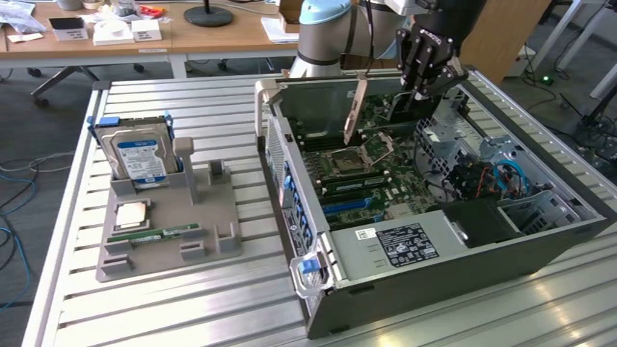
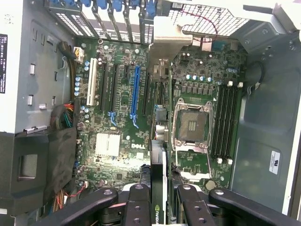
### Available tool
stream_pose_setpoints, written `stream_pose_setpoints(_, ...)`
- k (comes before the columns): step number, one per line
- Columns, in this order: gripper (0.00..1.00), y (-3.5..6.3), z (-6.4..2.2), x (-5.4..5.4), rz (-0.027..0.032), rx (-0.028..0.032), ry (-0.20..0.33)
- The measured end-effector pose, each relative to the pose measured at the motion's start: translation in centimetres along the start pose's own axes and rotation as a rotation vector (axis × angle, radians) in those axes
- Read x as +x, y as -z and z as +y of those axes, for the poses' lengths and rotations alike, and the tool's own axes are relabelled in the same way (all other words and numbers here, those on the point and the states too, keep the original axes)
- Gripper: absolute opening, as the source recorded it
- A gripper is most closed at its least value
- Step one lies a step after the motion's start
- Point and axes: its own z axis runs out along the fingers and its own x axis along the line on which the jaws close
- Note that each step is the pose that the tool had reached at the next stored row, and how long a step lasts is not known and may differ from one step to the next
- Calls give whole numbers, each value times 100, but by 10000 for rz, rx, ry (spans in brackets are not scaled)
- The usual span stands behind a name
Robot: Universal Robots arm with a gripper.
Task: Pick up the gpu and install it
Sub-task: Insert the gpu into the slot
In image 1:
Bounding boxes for grey desk leg casters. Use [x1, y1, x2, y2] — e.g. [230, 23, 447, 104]
[28, 64, 146, 108]

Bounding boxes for white round stand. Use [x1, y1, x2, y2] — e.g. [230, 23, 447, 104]
[92, 20, 135, 46]

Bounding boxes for blue disk wire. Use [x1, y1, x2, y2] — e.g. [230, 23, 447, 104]
[494, 158, 532, 200]

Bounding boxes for brown cardboard box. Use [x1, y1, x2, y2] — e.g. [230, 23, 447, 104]
[279, 0, 306, 26]

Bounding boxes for red small parts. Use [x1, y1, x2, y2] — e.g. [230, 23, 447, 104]
[138, 5, 168, 20]

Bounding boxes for black graphics card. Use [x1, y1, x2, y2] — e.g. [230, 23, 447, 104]
[342, 71, 448, 144]

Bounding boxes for perforated metal drive cage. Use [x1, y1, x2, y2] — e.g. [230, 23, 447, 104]
[414, 104, 488, 163]

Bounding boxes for wooden cabinet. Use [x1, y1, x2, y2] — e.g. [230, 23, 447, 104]
[455, 0, 554, 84]

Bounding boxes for silver CPU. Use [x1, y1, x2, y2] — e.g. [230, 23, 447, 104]
[112, 202, 148, 231]

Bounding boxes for blue label hard drive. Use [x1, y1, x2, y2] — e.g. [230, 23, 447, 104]
[86, 111, 176, 191]

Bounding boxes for wooden office desk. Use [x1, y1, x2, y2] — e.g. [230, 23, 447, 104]
[0, 0, 438, 79]

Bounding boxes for grey power supply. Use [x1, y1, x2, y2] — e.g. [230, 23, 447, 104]
[327, 211, 470, 283]

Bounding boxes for white paper stack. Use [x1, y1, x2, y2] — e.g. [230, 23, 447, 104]
[262, 16, 302, 44]

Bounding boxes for white box black top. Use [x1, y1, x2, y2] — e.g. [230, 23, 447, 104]
[47, 17, 90, 42]

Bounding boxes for grey parts rack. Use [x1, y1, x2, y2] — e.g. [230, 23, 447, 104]
[95, 136, 243, 283]

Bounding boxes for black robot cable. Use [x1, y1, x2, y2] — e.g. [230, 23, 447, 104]
[364, 0, 379, 61]

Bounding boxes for metal disk bay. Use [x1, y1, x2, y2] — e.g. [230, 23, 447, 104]
[496, 189, 583, 236]

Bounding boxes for black round lamp base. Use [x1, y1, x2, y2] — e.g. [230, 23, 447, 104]
[183, 0, 236, 27]

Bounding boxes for white desk frame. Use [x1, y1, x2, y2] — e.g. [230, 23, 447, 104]
[528, 0, 617, 99]

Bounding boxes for clear plastic bag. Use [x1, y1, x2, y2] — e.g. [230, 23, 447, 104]
[0, 1, 47, 33]

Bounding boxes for grey floor cable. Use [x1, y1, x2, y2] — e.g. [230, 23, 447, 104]
[0, 150, 78, 175]

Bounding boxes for blue floor cable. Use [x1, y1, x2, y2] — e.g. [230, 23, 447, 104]
[0, 173, 39, 312]

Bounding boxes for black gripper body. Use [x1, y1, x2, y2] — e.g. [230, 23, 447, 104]
[414, 0, 487, 56]

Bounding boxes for green motherboard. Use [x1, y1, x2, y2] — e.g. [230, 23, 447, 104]
[294, 124, 440, 232]

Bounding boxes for CPU socket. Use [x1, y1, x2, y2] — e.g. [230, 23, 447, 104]
[327, 147, 372, 178]

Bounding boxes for blue expansion slot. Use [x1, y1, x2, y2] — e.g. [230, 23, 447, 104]
[322, 197, 379, 215]

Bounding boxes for silver socket cover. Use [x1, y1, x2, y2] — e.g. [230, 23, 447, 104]
[359, 132, 400, 167]

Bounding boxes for green RAM stick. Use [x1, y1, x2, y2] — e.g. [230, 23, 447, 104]
[106, 223, 200, 244]
[323, 176, 391, 192]

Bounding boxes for grey open PC case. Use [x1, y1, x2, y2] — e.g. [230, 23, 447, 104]
[254, 70, 608, 340]

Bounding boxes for small white box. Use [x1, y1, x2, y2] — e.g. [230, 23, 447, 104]
[131, 18, 162, 43]

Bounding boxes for white box red dot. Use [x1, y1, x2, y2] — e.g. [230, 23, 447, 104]
[511, 46, 538, 79]

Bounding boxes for black tripod stand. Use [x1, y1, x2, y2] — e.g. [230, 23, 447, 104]
[562, 90, 617, 160]

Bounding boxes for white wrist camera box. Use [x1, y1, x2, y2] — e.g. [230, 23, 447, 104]
[386, 0, 420, 16]

